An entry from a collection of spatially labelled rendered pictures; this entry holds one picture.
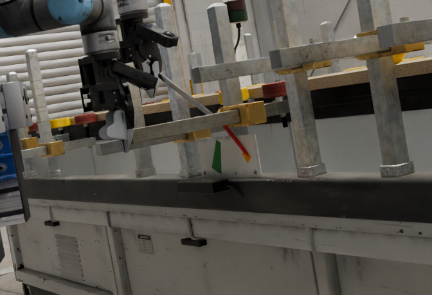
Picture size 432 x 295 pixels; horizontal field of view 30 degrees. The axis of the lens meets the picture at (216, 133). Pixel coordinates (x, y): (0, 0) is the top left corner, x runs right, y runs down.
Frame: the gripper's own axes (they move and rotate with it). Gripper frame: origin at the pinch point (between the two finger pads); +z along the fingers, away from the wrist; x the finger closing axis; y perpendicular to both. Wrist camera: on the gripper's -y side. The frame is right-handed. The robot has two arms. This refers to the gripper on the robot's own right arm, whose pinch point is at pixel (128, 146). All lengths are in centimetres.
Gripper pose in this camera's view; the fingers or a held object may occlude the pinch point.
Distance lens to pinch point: 172.1
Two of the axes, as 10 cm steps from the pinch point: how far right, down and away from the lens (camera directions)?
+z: 1.7, 9.8, 0.5
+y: -8.3, 1.7, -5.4
